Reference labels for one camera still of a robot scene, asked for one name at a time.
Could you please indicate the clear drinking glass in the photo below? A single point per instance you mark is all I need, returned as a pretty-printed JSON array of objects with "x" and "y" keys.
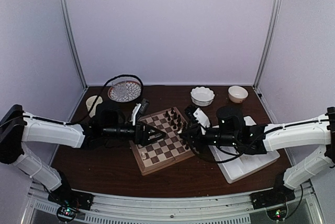
[{"x": 119, "y": 88}]

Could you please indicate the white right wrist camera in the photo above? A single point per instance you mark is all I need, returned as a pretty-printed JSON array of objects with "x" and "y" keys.
[{"x": 198, "y": 117}]

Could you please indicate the white chess queen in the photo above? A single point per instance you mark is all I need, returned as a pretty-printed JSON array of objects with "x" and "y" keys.
[{"x": 143, "y": 155}]

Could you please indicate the cream ceramic mug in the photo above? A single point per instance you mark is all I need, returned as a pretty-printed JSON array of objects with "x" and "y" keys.
[{"x": 91, "y": 104}]

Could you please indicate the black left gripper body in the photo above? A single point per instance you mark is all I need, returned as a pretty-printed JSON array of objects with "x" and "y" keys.
[{"x": 112, "y": 132}]

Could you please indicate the right aluminium frame post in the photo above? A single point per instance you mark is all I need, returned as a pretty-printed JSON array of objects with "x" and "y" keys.
[{"x": 276, "y": 7}]

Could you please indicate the left aluminium frame post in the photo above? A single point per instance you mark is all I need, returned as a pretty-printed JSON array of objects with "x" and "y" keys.
[{"x": 71, "y": 42}]

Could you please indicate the patterned brown rim plate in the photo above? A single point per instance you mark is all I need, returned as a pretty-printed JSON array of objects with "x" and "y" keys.
[{"x": 134, "y": 90}]

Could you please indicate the white scalloped bowl black rim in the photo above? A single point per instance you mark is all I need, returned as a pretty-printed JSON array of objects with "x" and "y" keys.
[{"x": 202, "y": 96}]

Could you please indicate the white plastic divided tray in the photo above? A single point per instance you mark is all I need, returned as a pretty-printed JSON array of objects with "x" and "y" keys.
[{"x": 246, "y": 164}]

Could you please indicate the wooden chess board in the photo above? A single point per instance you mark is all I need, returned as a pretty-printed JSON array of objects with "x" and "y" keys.
[{"x": 164, "y": 152}]

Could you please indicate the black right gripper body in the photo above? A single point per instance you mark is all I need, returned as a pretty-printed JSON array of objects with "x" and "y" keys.
[{"x": 230, "y": 140}]

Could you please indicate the cream round bowl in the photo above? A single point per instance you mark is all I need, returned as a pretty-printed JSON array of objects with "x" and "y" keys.
[{"x": 237, "y": 94}]

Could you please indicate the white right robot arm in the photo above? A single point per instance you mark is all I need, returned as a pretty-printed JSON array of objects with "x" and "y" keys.
[{"x": 319, "y": 131}]

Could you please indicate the aluminium frame post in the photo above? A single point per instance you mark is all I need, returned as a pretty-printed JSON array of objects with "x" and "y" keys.
[
  {"x": 71, "y": 42},
  {"x": 276, "y": 7}
]

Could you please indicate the dark chess pieces row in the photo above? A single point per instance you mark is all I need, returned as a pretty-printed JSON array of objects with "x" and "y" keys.
[{"x": 175, "y": 119}]

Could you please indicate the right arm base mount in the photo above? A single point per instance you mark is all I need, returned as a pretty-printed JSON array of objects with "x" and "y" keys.
[{"x": 277, "y": 198}]

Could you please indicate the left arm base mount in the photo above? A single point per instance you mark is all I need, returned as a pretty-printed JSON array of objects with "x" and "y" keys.
[{"x": 70, "y": 201}]

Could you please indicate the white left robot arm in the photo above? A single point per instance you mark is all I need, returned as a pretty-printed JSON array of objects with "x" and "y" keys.
[{"x": 19, "y": 127}]

